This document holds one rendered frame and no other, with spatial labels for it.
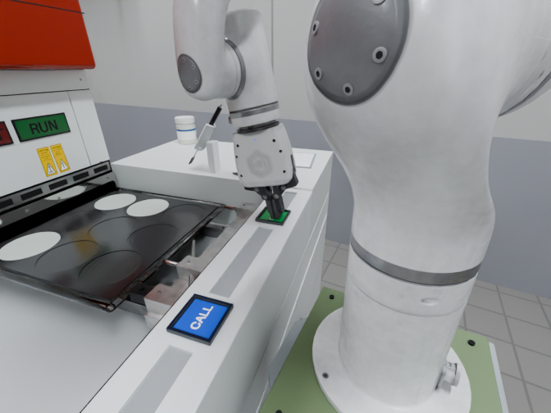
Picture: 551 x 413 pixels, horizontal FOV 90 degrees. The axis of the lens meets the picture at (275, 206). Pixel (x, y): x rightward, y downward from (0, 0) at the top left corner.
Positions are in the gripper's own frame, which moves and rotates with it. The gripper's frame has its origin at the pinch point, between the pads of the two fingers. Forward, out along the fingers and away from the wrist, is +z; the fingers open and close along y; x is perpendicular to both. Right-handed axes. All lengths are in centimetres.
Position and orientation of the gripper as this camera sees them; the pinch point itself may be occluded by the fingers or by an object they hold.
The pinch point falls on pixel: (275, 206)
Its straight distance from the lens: 52.9
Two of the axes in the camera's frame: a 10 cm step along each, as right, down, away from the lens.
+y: 9.3, -0.5, -3.7
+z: 2.0, 9.0, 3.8
